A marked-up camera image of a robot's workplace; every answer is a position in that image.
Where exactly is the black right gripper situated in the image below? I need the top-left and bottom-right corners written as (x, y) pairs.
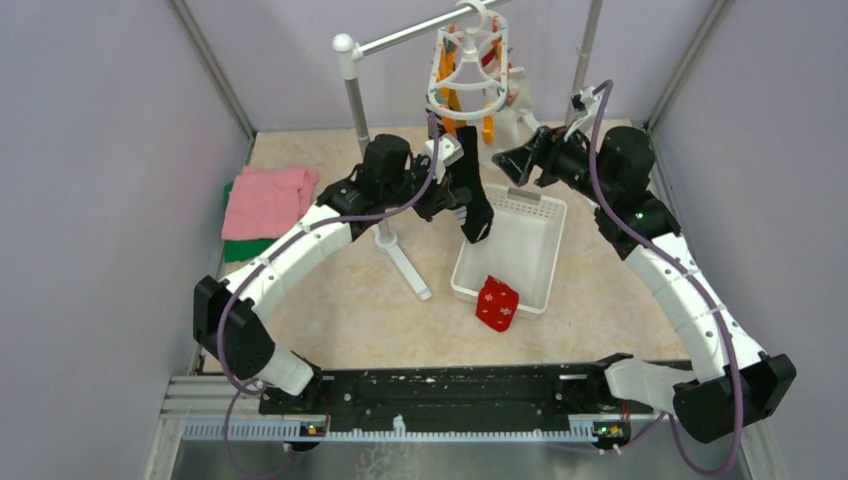
top-left (493, 120), bottom-right (615, 206)

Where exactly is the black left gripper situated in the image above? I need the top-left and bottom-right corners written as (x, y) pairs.
top-left (382, 153), bottom-right (457, 222)

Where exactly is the white sock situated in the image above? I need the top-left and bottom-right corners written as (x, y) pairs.
top-left (488, 67), bottom-right (535, 153)

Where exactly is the black sock with grey pattern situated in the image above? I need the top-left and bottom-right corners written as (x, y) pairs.
top-left (450, 125), bottom-right (494, 244)

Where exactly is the red snowflake sock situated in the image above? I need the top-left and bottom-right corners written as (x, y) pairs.
top-left (475, 275), bottom-right (520, 333)

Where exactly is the mustard yellow striped sock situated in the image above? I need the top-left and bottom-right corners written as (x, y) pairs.
top-left (438, 46), bottom-right (465, 135)

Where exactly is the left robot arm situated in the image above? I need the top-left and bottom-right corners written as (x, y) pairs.
top-left (192, 127), bottom-right (479, 414)

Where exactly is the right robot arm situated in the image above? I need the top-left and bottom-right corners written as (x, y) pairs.
top-left (586, 127), bottom-right (797, 443)

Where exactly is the white round clip hanger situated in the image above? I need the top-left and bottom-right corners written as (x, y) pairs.
top-left (425, 1), bottom-right (510, 122)

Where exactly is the white perforated plastic basket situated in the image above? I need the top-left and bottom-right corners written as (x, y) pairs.
top-left (450, 184), bottom-right (568, 318)

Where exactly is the pink folded cloth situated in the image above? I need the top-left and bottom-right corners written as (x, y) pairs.
top-left (221, 166), bottom-right (319, 241)

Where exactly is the white clothes rack stand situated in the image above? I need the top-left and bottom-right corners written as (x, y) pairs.
top-left (331, 0), bottom-right (611, 302)

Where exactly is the green folded cloth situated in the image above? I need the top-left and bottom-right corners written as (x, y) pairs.
top-left (222, 182), bottom-right (276, 263)

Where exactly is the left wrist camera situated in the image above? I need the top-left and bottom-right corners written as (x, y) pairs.
top-left (421, 134), bottom-right (464, 167)

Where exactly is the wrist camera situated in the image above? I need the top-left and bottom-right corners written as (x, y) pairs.
top-left (421, 134), bottom-right (464, 167)
top-left (565, 87), bottom-right (603, 138)

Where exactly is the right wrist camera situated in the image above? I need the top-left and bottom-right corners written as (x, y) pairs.
top-left (565, 87), bottom-right (603, 138)

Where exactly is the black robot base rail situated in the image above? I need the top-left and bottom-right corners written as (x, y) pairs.
top-left (258, 363), bottom-right (651, 437)

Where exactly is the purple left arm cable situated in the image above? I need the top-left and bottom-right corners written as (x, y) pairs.
top-left (215, 112), bottom-right (444, 478)

